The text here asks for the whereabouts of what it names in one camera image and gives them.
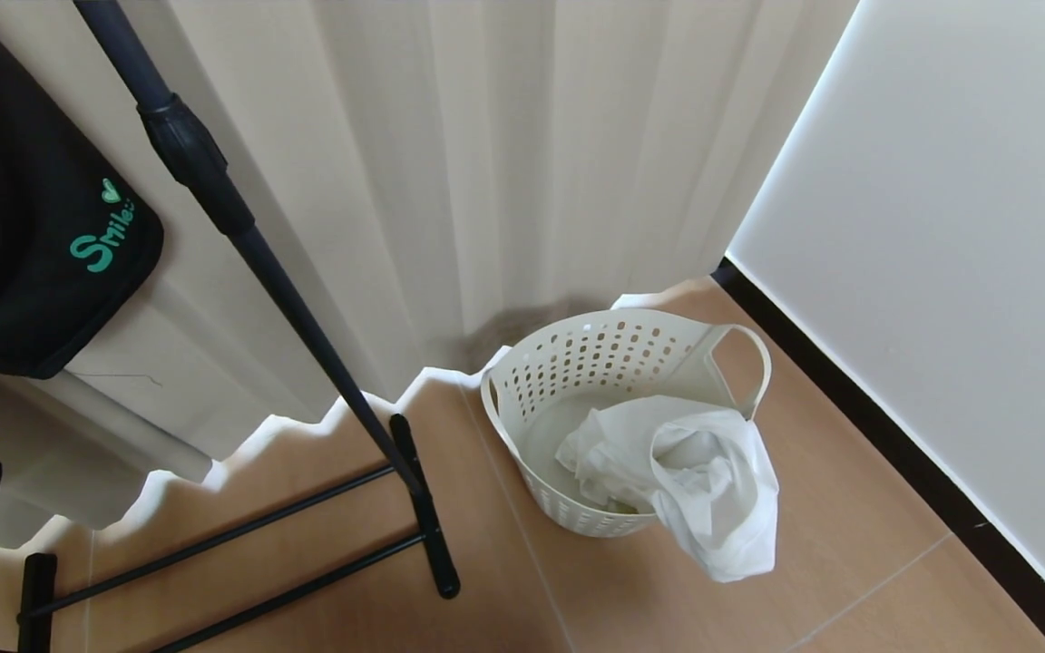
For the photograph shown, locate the beige curtain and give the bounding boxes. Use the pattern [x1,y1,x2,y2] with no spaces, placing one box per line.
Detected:
[0,0,861,551]

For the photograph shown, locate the black clothes rack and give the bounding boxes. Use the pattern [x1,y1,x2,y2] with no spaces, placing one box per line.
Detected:
[16,0,462,653]

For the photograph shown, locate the white laundry basket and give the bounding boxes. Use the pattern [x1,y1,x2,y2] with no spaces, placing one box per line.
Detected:
[481,308,773,539]

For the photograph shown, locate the black shorts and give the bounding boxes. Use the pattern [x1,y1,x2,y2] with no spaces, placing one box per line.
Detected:
[0,0,166,572]

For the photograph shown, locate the white garment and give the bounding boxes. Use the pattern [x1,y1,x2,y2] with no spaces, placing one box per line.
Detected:
[555,395,780,583]

